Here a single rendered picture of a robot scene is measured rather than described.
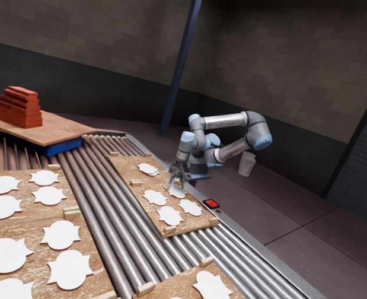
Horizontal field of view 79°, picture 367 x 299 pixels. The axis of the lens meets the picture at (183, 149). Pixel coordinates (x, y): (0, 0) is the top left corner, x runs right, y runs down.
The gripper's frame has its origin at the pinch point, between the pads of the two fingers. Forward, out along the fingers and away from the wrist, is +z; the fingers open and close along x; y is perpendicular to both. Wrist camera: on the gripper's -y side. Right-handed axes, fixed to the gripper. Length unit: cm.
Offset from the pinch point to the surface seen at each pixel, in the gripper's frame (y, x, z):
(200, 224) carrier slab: -29.0, 3.0, 2.0
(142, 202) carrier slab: -5.9, 24.0, 1.5
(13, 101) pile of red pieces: 70, 79, -25
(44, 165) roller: 40, 64, 2
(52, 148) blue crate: 52, 59, -3
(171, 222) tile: -25.2, 17.9, 1.0
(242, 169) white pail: 179, -312, 80
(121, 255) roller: -34, 44, 4
